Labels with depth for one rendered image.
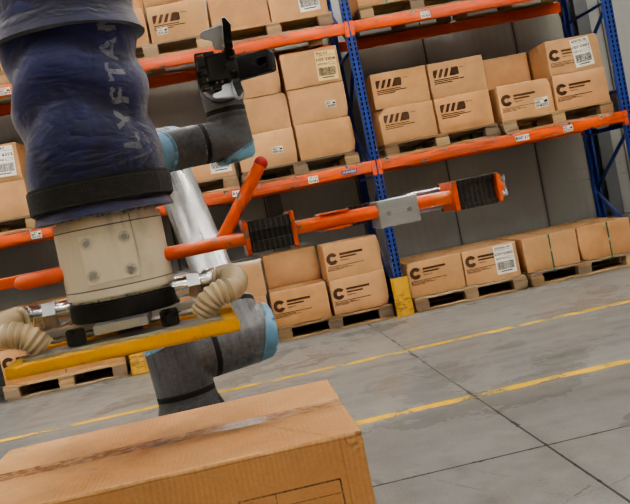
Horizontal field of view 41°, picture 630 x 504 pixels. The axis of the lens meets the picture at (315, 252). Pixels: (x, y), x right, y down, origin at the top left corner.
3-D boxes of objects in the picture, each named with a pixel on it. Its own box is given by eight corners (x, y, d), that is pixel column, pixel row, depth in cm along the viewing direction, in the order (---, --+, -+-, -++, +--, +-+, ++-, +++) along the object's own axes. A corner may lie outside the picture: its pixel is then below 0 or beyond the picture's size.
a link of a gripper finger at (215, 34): (198, 22, 158) (204, 59, 166) (230, 17, 159) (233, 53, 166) (196, 11, 160) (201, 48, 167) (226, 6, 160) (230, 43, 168)
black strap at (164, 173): (17, 218, 122) (11, 191, 122) (45, 220, 145) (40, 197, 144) (172, 188, 125) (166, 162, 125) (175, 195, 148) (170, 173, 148)
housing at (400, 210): (381, 228, 138) (376, 201, 137) (372, 228, 144) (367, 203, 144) (422, 220, 139) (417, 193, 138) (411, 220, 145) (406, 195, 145)
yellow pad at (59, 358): (5, 382, 119) (-3, 347, 119) (19, 370, 129) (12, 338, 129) (241, 331, 124) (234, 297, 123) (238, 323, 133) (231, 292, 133)
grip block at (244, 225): (249, 256, 133) (241, 220, 133) (245, 255, 143) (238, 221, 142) (300, 246, 134) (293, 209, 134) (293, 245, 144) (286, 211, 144)
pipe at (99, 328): (3, 355, 121) (-6, 316, 120) (35, 334, 145) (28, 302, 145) (236, 305, 125) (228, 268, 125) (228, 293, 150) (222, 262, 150)
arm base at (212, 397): (147, 437, 217) (137, 400, 217) (210, 412, 228) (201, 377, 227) (178, 442, 201) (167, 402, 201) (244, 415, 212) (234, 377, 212)
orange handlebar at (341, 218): (-59, 311, 128) (-64, 288, 128) (-11, 296, 158) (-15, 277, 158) (511, 195, 141) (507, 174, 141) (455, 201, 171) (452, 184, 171)
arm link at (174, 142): (85, 142, 238) (150, 127, 177) (128, 134, 243) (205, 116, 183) (95, 182, 240) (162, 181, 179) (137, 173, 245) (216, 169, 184)
